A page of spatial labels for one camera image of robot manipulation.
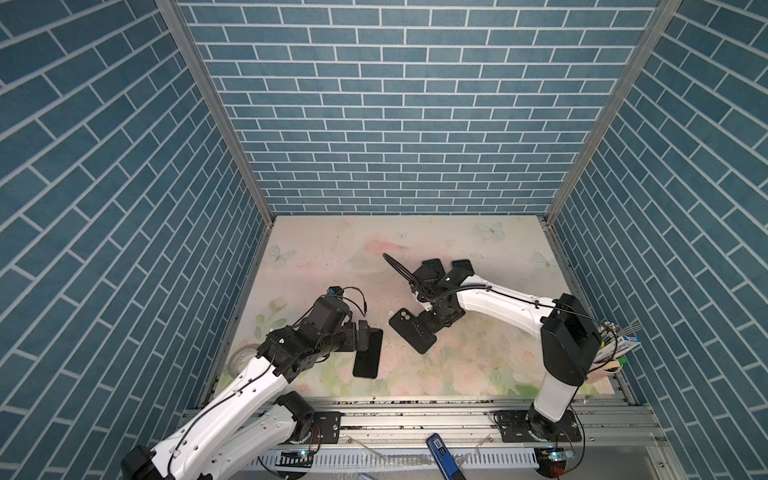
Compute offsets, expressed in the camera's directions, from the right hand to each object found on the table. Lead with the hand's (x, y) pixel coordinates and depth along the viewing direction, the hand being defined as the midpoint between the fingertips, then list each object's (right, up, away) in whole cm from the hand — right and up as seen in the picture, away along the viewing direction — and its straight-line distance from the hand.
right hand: (430, 324), depth 86 cm
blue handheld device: (+1, -26, -17) cm, 32 cm away
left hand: (-19, +1, -10) cm, 22 cm away
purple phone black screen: (-18, -11, -1) cm, 21 cm away
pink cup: (+41, -8, -13) cm, 44 cm away
